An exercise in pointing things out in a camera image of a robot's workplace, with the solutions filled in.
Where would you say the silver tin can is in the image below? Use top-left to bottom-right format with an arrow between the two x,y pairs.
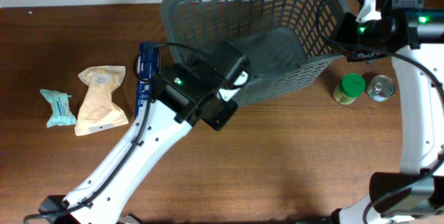
366,75 -> 395,102

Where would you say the green lid jar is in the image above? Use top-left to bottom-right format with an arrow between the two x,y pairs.
333,74 -> 366,105

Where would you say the grey plastic shopping basket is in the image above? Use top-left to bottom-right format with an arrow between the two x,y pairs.
160,0 -> 350,107

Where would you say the blue pasta box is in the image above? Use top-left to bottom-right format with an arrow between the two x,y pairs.
135,42 -> 160,117

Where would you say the tan paper pouch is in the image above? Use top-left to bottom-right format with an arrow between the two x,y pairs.
74,65 -> 128,136

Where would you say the teal wipes packet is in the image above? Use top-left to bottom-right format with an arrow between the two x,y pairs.
40,89 -> 77,128

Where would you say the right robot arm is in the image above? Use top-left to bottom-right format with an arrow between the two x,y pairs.
330,0 -> 443,223

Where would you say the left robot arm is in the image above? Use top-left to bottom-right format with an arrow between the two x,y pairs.
23,42 -> 250,223

